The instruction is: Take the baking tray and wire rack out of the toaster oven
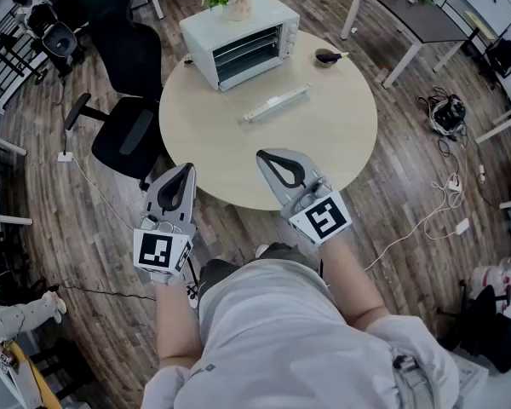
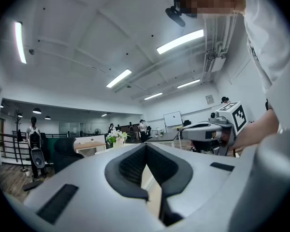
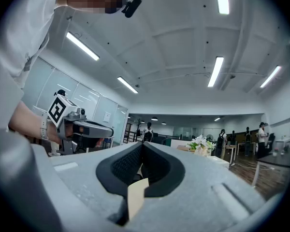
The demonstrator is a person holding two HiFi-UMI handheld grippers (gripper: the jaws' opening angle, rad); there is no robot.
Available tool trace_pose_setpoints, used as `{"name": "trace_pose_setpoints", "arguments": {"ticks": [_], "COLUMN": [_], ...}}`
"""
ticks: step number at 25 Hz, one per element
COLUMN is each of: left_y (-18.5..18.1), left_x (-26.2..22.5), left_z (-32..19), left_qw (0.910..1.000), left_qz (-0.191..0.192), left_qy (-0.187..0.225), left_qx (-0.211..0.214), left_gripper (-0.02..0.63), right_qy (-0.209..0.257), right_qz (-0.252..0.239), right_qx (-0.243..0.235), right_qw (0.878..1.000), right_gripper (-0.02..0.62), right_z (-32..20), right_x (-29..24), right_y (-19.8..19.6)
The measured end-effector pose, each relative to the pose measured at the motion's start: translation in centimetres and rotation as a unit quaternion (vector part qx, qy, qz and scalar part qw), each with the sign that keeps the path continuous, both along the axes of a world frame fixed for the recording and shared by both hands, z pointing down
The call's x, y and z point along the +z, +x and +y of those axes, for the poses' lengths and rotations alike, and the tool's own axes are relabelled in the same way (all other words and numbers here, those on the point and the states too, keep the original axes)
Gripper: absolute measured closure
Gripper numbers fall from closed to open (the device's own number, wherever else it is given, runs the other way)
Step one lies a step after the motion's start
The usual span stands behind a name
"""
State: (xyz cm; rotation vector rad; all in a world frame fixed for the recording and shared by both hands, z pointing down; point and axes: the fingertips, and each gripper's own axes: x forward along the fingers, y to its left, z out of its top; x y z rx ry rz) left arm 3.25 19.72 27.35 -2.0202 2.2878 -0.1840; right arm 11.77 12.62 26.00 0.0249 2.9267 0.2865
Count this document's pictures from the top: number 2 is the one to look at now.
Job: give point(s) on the black railing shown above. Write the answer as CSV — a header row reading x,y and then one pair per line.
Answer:
x,y
7,146

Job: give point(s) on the black pendant lamp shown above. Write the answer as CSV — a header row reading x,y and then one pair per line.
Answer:
x,y
47,117
36,110

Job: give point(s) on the black table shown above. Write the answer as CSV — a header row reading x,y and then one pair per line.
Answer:
x,y
164,136

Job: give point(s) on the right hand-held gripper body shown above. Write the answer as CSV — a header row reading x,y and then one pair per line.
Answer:
x,y
232,120

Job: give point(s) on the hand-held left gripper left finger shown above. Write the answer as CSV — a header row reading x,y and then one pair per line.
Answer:
x,y
87,178

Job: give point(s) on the white ceiling pipes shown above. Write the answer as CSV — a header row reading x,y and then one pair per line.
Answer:
x,y
223,33

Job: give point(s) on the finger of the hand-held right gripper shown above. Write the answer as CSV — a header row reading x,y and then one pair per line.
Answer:
x,y
200,133
203,124

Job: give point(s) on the black office chair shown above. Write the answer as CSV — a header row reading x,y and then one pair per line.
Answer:
x,y
67,153
187,123

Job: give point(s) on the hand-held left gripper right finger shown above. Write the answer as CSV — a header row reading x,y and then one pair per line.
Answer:
x,y
207,178

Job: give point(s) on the wooden desk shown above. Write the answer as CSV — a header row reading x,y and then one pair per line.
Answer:
x,y
89,145

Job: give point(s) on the person's right forearm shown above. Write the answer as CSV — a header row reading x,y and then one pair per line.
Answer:
x,y
256,129

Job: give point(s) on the white ceiling air conditioner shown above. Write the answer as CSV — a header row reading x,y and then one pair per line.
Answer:
x,y
216,64

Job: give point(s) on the ceiling light bar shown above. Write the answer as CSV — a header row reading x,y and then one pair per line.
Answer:
x,y
188,83
119,78
181,41
20,42
153,96

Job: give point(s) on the black coat rack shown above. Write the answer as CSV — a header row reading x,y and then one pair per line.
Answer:
x,y
18,129

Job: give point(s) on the black head-mounted camera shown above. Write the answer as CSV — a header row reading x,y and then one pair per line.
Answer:
x,y
175,16

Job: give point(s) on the person's white shirt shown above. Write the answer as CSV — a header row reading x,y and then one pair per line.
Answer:
x,y
268,33

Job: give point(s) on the whiteboard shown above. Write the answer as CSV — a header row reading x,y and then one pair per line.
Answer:
x,y
172,118

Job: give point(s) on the wall notice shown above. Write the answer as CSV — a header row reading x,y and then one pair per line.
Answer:
x,y
209,99

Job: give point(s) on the pink flowers in white vase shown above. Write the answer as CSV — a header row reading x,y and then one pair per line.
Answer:
x,y
116,135

